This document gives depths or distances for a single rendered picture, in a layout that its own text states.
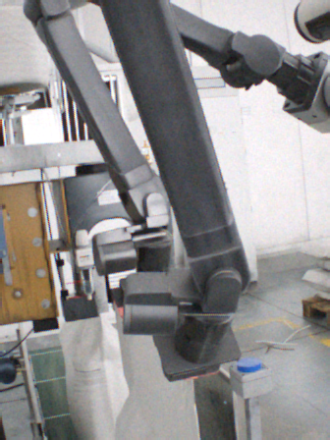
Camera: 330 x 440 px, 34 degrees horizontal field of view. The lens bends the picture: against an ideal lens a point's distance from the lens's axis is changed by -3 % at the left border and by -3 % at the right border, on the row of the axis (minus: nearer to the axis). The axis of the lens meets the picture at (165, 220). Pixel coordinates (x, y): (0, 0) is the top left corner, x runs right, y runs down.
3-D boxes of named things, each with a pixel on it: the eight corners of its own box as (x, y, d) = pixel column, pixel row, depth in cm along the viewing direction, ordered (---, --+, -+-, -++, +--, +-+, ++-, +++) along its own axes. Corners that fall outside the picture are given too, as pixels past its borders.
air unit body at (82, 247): (103, 299, 121) (94, 229, 119) (82, 302, 119) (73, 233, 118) (99, 295, 125) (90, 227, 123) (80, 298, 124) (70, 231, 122)
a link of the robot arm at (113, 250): (164, 190, 87) (147, 193, 95) (93, 200, 83) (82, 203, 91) (177, 264, 87) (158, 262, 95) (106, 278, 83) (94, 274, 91)
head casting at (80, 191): (179, 279, 132) (165, 154, 128) (78, 297, 125) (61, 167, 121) (146, 260, 160) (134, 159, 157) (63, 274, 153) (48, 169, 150)
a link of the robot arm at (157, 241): (178, 239, 87) (165, 219, 92) (137, 247, 85) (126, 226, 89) (175, 272, 91) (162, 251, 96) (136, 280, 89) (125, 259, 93)
